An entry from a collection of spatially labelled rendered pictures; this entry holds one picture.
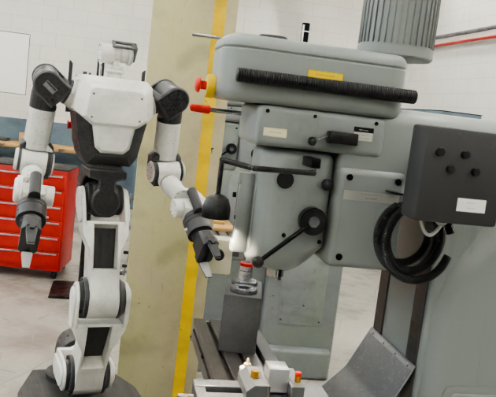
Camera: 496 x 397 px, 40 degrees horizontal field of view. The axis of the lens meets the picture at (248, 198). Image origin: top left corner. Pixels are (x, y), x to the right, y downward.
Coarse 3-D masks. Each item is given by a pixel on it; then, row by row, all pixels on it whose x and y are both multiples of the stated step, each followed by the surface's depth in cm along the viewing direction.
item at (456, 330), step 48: (432, 240) 176; (480, 240) 175; (384, 288) 203; (432, 288) 176; (480, 288) 176; (384, 336) 201; (432, 336) 177; (480, 336) 177; (432, 384) 177; (480, 384) 179
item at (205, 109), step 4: (192, 104) 183; (196, 104) 184; (192, 108) 183; (196, 108) 183; (200, 108) 183; (204, 108) 183; (208, 108) 184; (212, 108) 184; (216, 108) 185; (200, 112) 184; (204, 112) 184; (208, 112) 184; (212, 112) 185; (216, 112) 185; (220, 112) 185; (224, 112) 185; (228, 112) 185; (232, 112) 185; (236, 112) 186; (240, 112) 186
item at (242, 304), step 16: (240, 288) 220; (256, 288) 222; (224, 304) 217; (240, 304) 216; (256, 304) 216; (224, 320) 217; (240, 320) 217; (256, 320) 217; (224, 336) 218; (240, 336) 218; (256, 336) 218; (240, 352) 218
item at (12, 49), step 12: (0, 36) 1001; (12, 36) 1004; (24, 36) 1008; (0, 48) 1004; (12, 48) 1007; (24, 48) 1010; (0, 60) 1006; (12, 60) 1009; (24, 60) 1012; (0, 72) 1009; (12, 72) 1012; (24, 72) 1015; (0, 84) 1011; (12, 84) 1014; (24, 84) 1017
